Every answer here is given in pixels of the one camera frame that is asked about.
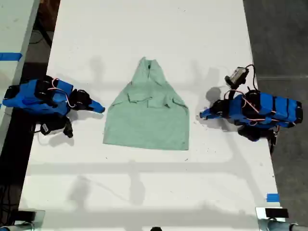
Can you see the short blue tape strip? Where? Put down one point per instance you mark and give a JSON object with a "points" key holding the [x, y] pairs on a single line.
{"points": [[272, 197]]}

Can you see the long blue tape strip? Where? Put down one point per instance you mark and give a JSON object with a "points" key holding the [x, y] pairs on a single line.
{"points": [[10, 56]]}

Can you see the pale green T-shirt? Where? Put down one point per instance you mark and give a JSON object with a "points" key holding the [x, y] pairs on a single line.
{"points": [[146, 120]]}

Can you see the small black box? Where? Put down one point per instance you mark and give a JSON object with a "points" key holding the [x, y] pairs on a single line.
{"points": [[27, 215], [276, 213]]}

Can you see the white side table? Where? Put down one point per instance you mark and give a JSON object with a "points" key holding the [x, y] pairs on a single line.
{"points": [[13, 29]]}

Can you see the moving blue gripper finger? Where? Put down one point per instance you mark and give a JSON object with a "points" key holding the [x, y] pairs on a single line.
{"points": [[209, 116], [97, 109]]}

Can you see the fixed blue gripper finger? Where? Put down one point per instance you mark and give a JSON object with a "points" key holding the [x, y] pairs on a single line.
{"points": [[208, 111], [96, 104]]}

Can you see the small black round object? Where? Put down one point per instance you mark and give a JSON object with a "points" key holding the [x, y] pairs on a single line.
{"points": [[156, 228]]}

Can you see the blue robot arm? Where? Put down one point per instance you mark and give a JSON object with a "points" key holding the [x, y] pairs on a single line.
{"points": [[269, 109], [31, 98]]}

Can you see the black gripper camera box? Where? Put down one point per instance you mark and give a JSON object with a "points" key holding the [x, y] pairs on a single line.
{"points": [[51, 128], [237, 75]]}

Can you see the metal table clamp bracket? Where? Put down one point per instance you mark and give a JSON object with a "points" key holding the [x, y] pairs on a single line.
{"points": [[39, 221], [261, 219]]}

